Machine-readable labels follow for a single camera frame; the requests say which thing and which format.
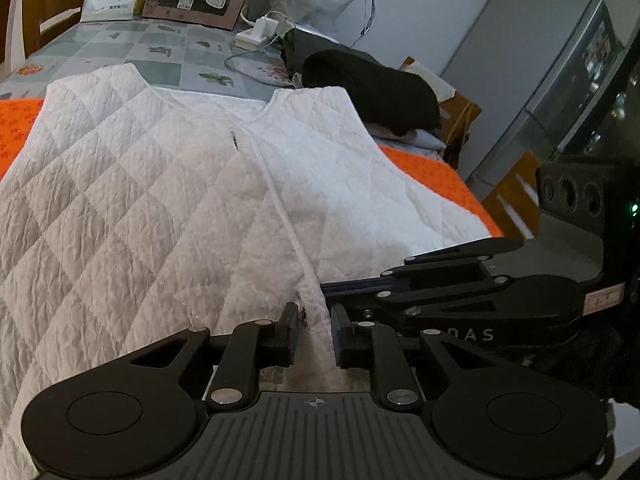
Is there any orange patterned mat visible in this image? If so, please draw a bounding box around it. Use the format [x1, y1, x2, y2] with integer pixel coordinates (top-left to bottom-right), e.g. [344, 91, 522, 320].
[0, 97, 503, 238]

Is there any wooden slat-back chair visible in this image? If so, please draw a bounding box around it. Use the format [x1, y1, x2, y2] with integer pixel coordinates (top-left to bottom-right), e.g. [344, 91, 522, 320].
[482, 152, 543, 238]

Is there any black folded cloth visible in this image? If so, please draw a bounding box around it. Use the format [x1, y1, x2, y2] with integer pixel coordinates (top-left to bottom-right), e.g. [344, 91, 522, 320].
[302, 50, 442, 136]

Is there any white quilted vest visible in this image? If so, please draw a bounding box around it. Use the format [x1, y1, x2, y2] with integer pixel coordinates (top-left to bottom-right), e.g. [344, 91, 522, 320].
[0, 64, 493, 476]

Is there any white power strip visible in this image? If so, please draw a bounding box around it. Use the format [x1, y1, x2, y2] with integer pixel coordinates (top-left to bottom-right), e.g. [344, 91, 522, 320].
[235, 17, 281, 52]

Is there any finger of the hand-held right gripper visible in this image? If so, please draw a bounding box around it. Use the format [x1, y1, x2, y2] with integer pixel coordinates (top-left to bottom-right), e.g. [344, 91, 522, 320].
[381, 237, 525, 282]
[320, 274, 531, 323]

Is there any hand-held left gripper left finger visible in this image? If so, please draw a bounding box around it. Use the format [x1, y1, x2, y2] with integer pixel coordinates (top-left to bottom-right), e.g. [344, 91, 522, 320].
[130, 301, 301, 407]

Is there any dark grey folded cloth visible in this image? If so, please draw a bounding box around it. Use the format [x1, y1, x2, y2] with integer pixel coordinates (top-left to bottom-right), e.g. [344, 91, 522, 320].
[280, 27, 381, 81]

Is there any checked leaf-print tablecloth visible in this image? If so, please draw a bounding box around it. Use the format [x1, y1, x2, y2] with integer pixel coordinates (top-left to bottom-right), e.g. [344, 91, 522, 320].
[0, 17, 301, 103]

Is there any round clear glass plate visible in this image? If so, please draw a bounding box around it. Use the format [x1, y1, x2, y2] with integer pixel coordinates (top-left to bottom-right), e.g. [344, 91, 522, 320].
[225, 52, 297, 87]

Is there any grey refrigerator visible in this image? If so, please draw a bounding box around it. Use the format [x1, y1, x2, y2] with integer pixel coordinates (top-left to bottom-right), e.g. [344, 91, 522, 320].
[462, 0, 631, 201]

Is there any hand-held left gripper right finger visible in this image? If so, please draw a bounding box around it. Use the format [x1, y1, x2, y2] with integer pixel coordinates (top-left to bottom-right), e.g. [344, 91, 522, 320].
[331, 304, 501, 411]

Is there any light grey folded cloth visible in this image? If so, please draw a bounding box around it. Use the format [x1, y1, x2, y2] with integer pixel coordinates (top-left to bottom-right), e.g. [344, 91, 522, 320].
[367, 127, 447, 151]

